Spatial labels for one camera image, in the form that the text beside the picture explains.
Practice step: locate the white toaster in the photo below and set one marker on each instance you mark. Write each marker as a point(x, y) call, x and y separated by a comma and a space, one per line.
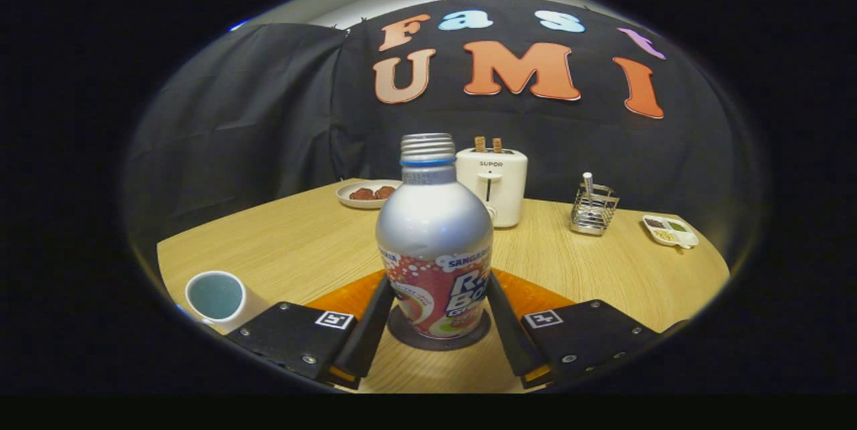
point(505, 189)

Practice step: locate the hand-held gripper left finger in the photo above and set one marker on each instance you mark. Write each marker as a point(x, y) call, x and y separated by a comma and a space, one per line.
point(371, 333)

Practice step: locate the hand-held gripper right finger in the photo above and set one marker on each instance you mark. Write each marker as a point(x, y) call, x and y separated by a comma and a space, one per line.
point(510, 333)

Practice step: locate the brown food piece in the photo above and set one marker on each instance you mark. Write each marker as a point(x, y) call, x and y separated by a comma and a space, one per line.
point(361, 194)
point(385, 192)

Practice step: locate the silver juice bottle red label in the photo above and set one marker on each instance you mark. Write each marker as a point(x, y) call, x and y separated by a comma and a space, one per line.
point(432, 229)

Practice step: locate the dark brown round coaster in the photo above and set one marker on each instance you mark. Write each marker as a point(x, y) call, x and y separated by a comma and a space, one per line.
point(402, 339)

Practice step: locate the white divided dish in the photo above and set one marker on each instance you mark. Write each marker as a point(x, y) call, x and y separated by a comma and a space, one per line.
point(669, 231)

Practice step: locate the white oval plate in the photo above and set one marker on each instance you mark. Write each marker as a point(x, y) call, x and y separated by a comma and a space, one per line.
point(348, 201)

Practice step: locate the black backdrop cloth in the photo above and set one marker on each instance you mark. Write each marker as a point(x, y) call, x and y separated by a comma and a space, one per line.
point(254, 115)

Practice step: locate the wooden table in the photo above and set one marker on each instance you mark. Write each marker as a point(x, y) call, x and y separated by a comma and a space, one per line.
point(301, 242)

